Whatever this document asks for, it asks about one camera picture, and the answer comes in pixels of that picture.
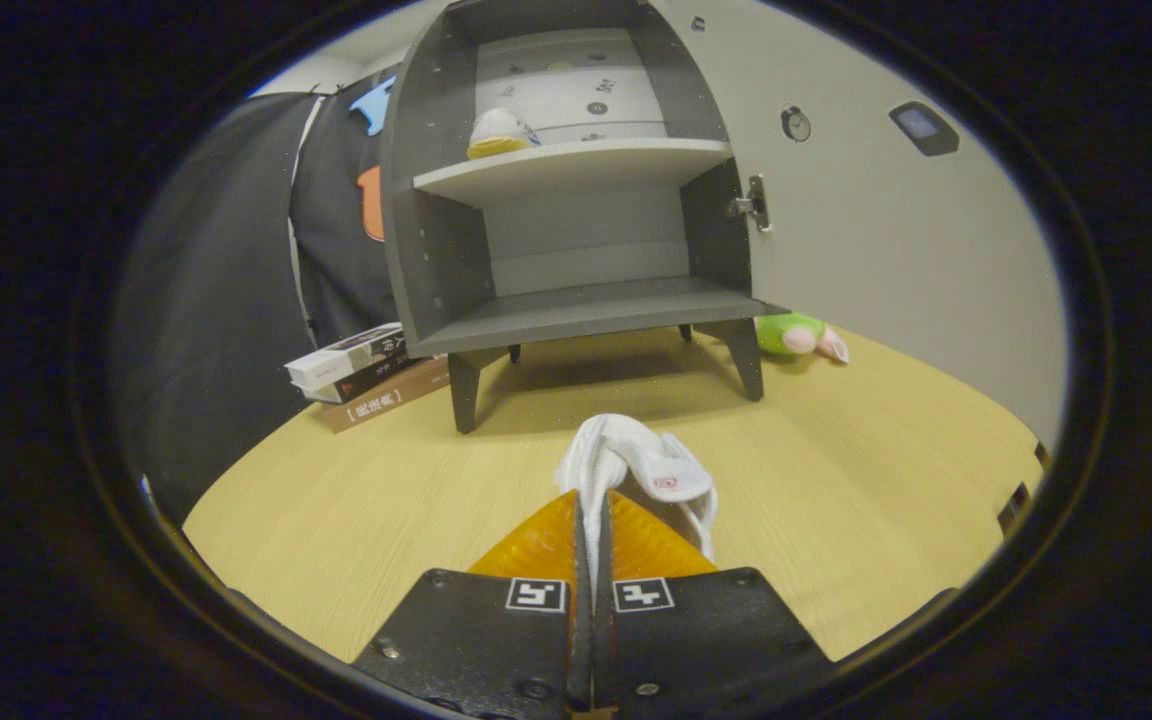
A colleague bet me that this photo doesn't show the metal door hinge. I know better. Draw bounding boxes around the metal door hinge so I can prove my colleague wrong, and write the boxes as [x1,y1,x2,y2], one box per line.
[729,175,770,233]

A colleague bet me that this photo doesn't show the beige shoe cabinet door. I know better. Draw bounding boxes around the beige shoe cabinet door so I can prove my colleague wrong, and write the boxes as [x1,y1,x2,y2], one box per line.
[651,0,1072,451]

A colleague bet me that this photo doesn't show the white shoe red label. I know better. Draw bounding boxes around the white shoe red label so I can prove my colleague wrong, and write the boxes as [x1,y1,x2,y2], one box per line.
[554,413,719,591]

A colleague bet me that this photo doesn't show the white shoe yellow sole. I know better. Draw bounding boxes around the white shoe yellow sole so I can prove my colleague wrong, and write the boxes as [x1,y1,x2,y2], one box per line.
[466,108,542,161]

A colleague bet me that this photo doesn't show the green pink plush toy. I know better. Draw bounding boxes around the green pink plush toy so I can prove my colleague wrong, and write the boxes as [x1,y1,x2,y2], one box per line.
[754,312,850,365]

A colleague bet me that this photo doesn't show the black backdrop cloth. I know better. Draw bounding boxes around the black backdrop cloth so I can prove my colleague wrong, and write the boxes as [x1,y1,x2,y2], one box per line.
[111,70,402,526]

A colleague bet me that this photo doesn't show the brown book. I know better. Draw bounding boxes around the brown book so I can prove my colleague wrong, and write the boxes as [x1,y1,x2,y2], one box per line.
[321,357,452,434]

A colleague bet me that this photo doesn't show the grey shoe cabinet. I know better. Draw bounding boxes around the grey shoe cabinet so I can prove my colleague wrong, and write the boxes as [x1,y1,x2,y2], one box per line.
[379,0,787,434]

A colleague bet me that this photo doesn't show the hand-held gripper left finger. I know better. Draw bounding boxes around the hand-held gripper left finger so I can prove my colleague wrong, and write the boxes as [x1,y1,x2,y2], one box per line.
[351,488,593,716]

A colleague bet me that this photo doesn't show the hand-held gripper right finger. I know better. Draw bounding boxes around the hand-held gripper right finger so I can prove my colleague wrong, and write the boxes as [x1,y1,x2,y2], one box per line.
[591,490,837,716]

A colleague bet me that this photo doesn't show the dark book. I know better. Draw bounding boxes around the dark book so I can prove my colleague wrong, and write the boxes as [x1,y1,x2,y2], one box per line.
[301,350,427,405]

